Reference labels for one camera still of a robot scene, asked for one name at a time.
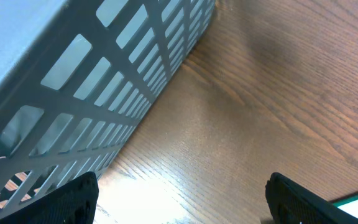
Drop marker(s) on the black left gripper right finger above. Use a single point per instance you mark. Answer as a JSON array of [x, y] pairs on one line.
[[289, 202]]

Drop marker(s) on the dark grey plastic mesh basket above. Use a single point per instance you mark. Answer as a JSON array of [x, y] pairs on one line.
[[76, 79]]

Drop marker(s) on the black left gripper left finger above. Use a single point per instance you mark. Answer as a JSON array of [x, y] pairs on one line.
[[72, 203]]

